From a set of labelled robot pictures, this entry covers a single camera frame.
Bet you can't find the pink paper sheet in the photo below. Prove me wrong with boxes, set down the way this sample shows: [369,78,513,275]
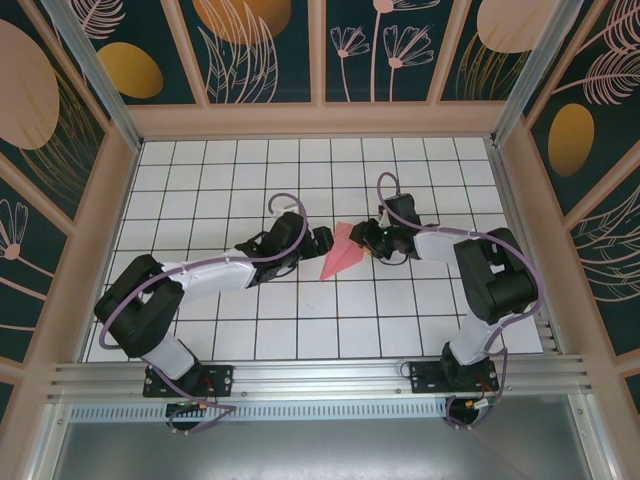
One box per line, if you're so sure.
[318,220,370,281]

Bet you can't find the grey metal sheet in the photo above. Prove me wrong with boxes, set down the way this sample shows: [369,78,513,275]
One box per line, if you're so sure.
[42,418,604,480]

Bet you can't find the aluminium mounting rail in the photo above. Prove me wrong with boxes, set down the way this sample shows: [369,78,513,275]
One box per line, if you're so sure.
[47,353,597,402]

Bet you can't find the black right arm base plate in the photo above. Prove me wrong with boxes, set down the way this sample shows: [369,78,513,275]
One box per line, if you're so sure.
[409,360,499,394]

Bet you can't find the aluminium side rail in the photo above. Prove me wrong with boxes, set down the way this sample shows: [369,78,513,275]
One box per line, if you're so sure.
[487,139,569,356]

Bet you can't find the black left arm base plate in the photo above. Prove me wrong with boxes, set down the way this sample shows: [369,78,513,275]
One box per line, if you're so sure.
[143,363,235,399]

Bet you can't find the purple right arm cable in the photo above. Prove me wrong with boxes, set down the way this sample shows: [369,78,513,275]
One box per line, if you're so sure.
[377,172,545,432]

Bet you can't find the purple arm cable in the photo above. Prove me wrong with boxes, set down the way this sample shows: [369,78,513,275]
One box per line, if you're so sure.
[99,193,307,437]
[377,172,545,432]

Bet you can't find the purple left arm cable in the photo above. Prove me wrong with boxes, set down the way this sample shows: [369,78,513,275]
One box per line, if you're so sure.
[99,193,307,437]

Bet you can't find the yellow connector with wires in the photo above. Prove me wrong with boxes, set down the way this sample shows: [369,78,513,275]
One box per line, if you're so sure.
[166,398,212,417]
[464,397,502,414]

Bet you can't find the aluminium corner post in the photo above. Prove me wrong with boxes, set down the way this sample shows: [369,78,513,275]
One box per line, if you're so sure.
[39,0,146,154]
[489,0,600,147]

